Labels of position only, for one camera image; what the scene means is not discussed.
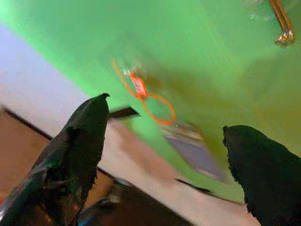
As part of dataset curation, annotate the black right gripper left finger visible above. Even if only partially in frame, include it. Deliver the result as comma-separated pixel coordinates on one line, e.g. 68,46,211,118
0,93,111,226

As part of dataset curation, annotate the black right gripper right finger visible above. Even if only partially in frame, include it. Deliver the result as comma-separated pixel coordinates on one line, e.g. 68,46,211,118
222,124,301,226

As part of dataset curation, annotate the key card with orange loop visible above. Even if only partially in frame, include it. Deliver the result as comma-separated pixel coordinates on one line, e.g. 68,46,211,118
112,57,228,183

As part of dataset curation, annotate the long black tape strip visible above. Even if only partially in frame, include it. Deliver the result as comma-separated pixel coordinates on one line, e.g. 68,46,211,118
108,106,141,119

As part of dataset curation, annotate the thin black tape strip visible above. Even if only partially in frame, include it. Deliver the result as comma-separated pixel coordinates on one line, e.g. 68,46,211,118
175,178,214,195

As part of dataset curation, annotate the clear plastic wall hook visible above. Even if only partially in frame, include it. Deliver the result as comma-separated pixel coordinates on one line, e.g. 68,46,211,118
116,58,142,77

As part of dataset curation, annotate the green wall sheet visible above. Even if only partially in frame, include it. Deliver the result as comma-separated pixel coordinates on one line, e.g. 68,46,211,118
0,0,301,205

